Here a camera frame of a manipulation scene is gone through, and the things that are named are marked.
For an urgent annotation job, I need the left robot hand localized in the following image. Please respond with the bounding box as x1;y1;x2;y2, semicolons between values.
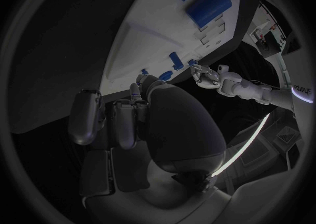
190;64;221;90

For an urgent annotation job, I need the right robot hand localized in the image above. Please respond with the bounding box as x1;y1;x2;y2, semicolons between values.
67;73;233;224

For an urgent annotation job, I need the white task board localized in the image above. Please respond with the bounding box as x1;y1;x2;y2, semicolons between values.
98;0;242;96

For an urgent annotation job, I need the blue gear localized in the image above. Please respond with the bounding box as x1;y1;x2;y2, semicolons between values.
158;70;174;82

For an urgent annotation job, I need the blue thick cylinder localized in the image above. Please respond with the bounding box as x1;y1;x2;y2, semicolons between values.
185;0;233;29

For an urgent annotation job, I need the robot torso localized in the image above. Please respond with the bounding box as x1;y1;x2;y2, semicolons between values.
280;28;315;116

